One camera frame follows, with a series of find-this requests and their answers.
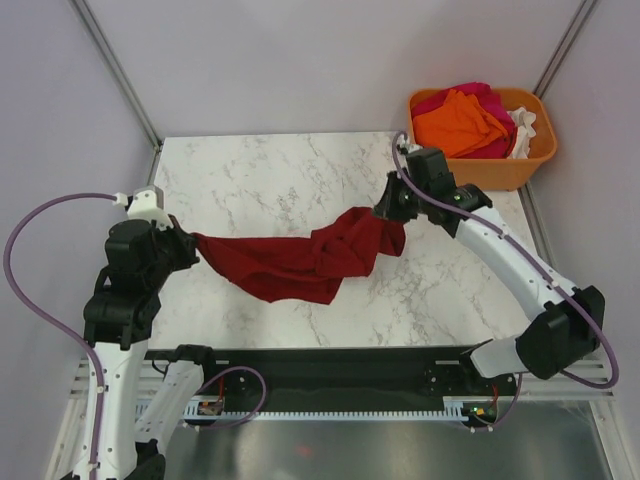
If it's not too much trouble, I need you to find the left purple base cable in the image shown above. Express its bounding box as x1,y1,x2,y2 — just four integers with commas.
182,365,267,434

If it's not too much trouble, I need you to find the white slotted cable duct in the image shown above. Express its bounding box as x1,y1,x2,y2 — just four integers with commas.
183,397,497,422

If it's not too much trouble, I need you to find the right aluminium frame post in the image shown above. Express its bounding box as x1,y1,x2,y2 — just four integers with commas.
533,0,601,99

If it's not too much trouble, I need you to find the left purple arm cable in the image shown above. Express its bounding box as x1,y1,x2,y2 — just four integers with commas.
3,192,126,471

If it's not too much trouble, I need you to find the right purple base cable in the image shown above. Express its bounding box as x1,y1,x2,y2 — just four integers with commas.
449,372,525,435

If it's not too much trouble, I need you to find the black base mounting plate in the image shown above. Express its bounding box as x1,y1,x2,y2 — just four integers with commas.
204,346,516,412

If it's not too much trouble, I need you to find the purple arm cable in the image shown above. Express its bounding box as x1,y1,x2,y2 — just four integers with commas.
391,130,618,390
3,192,126,471

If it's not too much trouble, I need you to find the orange t shirt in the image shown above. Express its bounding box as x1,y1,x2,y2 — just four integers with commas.
412,88,509,158

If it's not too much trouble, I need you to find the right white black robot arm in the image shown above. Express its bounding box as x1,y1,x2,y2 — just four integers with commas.
373,145,605,394

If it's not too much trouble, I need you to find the aluminium frame post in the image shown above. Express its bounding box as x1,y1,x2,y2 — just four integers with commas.
68,0,164,151
533,0,601,99

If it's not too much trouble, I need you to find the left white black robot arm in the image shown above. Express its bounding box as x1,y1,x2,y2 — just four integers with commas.
67,219,220,479

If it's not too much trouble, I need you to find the orange plastic basket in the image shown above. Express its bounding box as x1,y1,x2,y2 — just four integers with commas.
406,87,559,193

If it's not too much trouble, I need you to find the white t shirt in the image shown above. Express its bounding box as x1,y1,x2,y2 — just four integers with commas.
507,107,537,159

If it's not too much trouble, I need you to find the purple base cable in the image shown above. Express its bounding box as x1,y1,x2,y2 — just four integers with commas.
449,372,525,435
182,365,267,434

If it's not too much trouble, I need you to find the left aluminium frame post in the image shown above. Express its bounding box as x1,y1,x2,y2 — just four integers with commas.
68,0,164,151

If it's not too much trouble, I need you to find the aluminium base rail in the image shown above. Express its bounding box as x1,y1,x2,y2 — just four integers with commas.
70,136,619,472

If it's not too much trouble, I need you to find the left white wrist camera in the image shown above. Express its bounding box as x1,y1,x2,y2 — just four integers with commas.
112,185,173,231

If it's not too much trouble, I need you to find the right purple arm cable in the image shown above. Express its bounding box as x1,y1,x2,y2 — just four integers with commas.
391,130,618,390

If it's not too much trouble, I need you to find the dark red t shirt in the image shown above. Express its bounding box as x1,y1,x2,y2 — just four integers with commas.
194,207,406,305

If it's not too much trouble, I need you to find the magenta pink t shirt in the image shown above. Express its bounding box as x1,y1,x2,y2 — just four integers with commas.
411,80,518,159

